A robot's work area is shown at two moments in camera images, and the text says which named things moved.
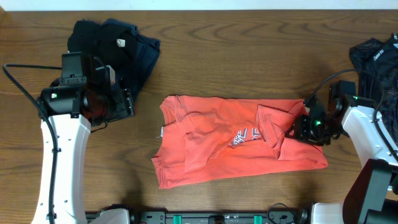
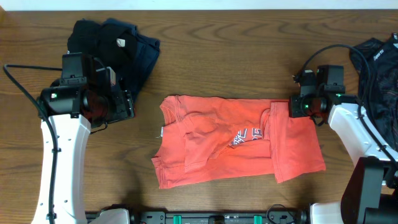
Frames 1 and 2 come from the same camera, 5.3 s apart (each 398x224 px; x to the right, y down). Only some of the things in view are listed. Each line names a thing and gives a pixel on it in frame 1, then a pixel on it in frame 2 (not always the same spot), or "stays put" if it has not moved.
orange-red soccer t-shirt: [204, 139] stays put
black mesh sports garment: [375, 61] stays put
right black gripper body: [316, 131] → [303, 106]
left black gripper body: [112, 106] stays put
